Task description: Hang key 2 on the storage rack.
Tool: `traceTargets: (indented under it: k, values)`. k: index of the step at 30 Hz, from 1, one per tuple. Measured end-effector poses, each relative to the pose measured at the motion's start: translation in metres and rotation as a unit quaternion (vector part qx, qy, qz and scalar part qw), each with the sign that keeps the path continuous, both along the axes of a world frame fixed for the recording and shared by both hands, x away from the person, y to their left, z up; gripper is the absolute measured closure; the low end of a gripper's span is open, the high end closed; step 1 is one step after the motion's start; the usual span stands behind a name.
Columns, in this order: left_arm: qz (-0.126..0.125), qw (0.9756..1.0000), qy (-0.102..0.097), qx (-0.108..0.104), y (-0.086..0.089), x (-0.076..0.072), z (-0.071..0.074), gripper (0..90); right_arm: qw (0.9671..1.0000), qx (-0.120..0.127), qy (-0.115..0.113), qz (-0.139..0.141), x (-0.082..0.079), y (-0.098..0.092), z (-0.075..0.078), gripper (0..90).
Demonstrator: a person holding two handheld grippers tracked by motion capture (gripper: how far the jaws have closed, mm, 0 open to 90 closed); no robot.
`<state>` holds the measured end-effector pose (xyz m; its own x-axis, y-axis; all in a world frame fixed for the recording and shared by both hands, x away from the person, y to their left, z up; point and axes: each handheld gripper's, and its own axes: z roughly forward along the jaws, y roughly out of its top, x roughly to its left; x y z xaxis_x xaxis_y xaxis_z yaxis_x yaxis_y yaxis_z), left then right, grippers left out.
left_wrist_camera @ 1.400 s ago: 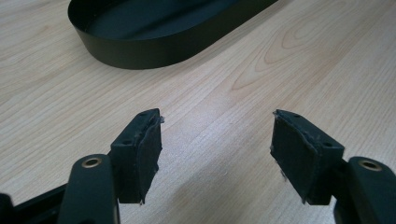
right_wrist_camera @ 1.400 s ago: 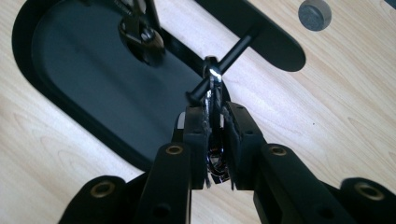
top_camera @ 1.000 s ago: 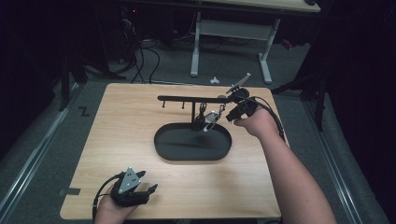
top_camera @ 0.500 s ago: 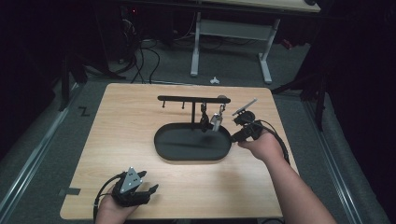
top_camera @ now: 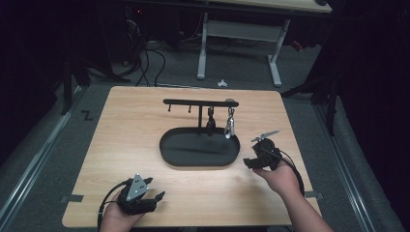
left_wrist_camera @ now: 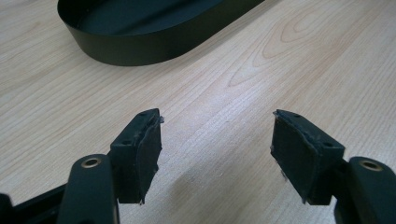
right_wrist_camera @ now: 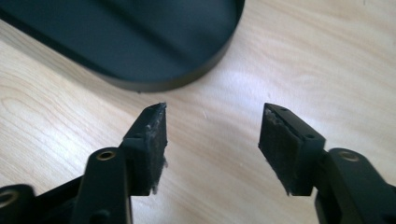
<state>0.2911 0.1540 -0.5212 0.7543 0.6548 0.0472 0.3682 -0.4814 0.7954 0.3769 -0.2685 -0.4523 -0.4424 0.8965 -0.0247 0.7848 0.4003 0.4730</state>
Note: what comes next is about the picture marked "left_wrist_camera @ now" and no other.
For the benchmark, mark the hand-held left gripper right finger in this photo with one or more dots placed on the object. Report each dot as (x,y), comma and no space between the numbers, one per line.
(303,155)

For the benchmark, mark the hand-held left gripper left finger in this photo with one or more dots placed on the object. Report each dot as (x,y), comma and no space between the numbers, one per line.
(137,155)

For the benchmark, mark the black key rack with tray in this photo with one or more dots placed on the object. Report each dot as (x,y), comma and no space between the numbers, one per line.
(140,31)

